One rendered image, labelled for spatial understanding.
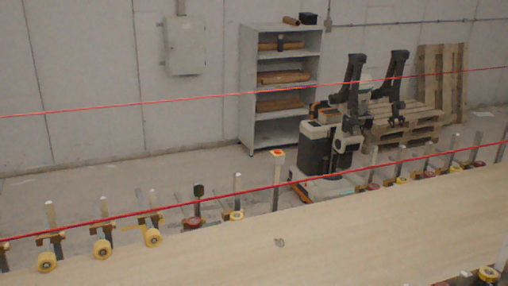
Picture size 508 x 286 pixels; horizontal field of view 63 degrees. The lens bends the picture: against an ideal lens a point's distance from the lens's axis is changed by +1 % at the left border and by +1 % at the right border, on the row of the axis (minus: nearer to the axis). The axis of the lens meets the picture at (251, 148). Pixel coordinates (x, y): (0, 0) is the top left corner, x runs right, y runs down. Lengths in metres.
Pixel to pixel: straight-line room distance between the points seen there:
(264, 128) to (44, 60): 2.72
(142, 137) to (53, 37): 1.43
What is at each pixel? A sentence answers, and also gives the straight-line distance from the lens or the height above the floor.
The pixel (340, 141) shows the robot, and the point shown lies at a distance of 3.83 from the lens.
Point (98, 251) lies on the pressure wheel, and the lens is 2.20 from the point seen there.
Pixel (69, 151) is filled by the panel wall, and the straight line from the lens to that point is 5.05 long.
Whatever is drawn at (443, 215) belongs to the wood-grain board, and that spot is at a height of 0.90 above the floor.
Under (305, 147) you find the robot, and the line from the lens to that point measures 4.07.
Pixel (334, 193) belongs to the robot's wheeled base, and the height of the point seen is 0.26.
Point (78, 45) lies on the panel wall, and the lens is 4.68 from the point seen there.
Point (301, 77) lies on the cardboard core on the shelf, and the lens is 5.05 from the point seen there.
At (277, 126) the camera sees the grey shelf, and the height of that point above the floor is 0.17.
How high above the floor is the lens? 2.31
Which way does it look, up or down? 26 degrees down
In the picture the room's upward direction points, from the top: 2 degrees clockwise
